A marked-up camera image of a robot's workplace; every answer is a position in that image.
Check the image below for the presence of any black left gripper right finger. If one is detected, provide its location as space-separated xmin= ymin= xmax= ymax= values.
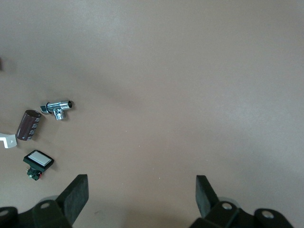
xmin=190 ymin=175 xmax=293 ymax=228

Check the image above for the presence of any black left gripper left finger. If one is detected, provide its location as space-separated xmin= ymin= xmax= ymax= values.
xmin=0 ymin=174 xmax=89 ymax=228

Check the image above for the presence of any black white rectangular push button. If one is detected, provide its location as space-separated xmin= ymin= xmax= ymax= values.
xmin=23 ymin=149 xmax=55 ymax=181

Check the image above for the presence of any chrome valve fitting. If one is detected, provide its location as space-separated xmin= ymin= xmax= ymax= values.
xmin=39 ymin=100 xmax=74 ymax=121

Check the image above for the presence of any white curved plastic bracket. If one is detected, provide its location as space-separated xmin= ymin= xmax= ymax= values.
xmin=0 ymin=133 xmax=18 ymax=149

